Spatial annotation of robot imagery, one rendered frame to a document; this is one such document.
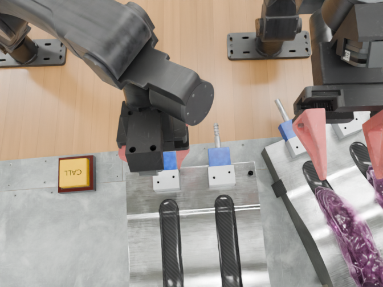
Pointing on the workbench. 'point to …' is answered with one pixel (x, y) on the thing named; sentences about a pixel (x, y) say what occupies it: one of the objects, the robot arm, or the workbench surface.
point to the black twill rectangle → (278, 188)
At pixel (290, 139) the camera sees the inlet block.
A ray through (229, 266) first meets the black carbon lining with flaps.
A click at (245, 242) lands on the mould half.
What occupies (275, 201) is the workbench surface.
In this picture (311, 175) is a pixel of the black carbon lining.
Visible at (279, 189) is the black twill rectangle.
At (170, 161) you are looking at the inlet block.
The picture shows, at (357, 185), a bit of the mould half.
